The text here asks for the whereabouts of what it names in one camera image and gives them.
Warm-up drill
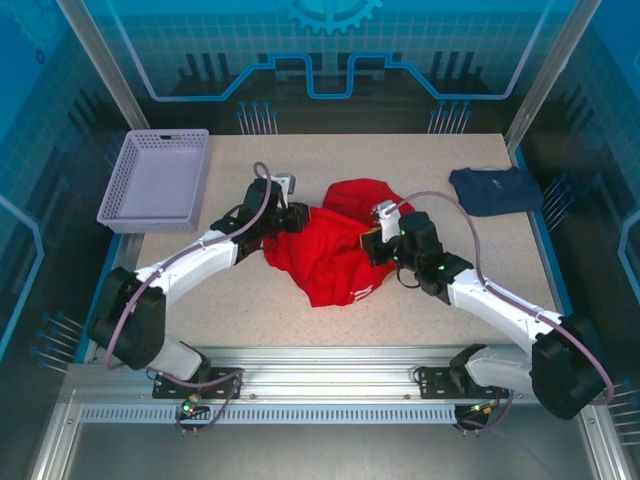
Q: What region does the left small LED module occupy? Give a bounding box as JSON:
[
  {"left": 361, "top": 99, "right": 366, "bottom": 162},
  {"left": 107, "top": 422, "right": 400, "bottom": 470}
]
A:
[{"left": 179, "top": 394, "right": 211, "bottom": 420}]

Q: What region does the red t-shirt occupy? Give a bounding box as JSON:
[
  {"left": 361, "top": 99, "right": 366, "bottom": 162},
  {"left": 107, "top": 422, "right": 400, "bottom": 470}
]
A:
[{"left": 263, "top": 177, "right": 401, "bottom": 309}]

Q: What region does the left aluminium frame post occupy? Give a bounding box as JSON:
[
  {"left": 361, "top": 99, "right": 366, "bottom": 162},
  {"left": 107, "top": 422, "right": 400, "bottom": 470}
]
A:
[{"left": 55, "top": 0, "right": 150, "bottom": 132}]

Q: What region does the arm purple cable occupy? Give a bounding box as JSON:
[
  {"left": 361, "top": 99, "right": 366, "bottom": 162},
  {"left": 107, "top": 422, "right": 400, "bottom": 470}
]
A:
[
  {"left": 103, "top": 160, "right": 274, "bottom": 437},
  {"left": 387, "top": 191, "right": 615, "bottom": 436}
]

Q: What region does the aluminium frame post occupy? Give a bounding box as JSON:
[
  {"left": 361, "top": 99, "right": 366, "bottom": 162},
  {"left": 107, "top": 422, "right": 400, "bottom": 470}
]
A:
[
  {"left": 503, "top": 0, "right": 604, "bottom": 149},
  {"left": 55, "top": 0, "right": 150, "bottom": 132}
]

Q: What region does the small led module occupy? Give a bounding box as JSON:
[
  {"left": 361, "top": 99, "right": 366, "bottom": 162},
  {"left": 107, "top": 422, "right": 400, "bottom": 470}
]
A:
[
  {"left": 179, "top": 394, "right": 211, "bottom": 420},
  {"left": 462, "top": 400, "right": 501, "bottom": 420}
]

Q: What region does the navy blue folded cloth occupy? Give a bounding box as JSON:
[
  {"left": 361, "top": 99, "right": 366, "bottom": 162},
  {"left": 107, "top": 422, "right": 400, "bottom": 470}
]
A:
[{"left": 448, "top": 166, "right": 545, "bottom": 218}]

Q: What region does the right aluminium frame post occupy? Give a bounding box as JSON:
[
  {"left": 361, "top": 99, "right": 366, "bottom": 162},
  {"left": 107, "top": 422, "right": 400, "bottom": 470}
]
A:
[{"left": 503, "top": 0, "right": 604, "bottom": 149}]

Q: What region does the aluminium side frame rail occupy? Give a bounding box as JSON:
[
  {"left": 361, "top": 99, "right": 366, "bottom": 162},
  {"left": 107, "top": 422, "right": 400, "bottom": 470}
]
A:
[
  {"left": 574, "top": 399, "right": 634, "bottom": 480},
  {"left": 27, "top": 389, "right": 84, "bottom": 480}
]

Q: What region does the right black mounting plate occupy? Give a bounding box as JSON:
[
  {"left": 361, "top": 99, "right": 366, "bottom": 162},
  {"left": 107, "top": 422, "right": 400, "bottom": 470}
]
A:
[{"left": 418, "top": 364, "right": 510, "bottom": 401}]

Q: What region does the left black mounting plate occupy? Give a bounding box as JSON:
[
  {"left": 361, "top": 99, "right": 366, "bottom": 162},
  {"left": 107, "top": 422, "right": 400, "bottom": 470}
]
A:
[{"left": 152, "top": 367, "right": 245, "bottom": 401}]

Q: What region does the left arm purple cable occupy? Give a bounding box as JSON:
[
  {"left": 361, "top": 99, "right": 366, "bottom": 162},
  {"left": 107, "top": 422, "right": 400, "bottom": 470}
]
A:
[{"left": 103, "top": 160, "right": 274, "bottom": 437}]

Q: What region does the slotted grey cable duct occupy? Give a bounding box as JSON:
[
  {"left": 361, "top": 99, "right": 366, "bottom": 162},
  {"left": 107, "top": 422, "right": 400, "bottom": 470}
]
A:
[{"left": 78, "top": 404, "right": 459, "bottom": 426}]

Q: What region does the lavender plastic basket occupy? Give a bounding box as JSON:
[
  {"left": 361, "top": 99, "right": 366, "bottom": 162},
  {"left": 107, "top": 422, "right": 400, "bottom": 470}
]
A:
[{"left": 96, "top": 128, "right": 211, "bottom": 235}]

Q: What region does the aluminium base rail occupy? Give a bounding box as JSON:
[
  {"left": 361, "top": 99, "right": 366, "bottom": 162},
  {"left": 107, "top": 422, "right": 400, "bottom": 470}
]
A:
[{"left": 64, "top": 344, "right": 599, "bottom": 404}]

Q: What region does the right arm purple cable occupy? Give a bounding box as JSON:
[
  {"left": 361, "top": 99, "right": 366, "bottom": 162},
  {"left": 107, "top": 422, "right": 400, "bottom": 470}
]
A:
[{"left": 387, "top": 191, "right": 615, "bottom": 436}]

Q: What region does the right small LED module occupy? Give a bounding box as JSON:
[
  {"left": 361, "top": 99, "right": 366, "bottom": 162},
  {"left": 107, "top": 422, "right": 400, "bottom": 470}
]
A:
[{"left": 462, "top": 400, "right": 501, "bottom": 420}]

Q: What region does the black mounting plate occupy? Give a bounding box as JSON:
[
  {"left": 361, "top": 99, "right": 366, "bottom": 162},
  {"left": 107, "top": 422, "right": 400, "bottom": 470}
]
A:
[
  {"left": 418, "top": 364, "right": 510, "bottom": 401},
  {"left": 152, "top": 367, "right": 245, "bottom": 401}
]

